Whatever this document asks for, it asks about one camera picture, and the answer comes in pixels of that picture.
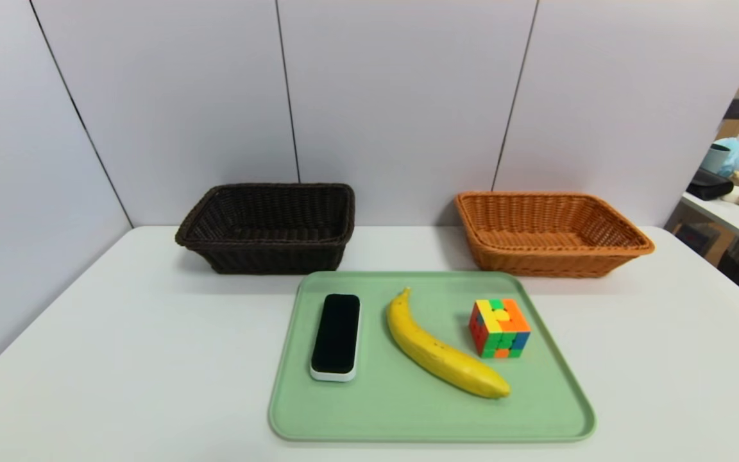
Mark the orange wicker basket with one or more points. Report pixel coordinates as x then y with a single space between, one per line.
536 260

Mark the dark box under side table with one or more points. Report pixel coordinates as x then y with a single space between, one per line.
696 237

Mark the yellow banana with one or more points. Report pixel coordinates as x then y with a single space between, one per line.
433 353

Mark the teal cup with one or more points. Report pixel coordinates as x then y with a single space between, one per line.
714 159

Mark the black pouch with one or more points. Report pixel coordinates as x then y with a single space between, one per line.
708 186

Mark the colourful puzzle cube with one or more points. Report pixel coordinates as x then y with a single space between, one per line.
501 327

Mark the black and white board eraser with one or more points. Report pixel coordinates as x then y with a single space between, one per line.
336 333

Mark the light green plastic tray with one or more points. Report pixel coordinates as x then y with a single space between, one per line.
408 410

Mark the dark brown wicker basket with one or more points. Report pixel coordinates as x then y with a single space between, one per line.
267 256

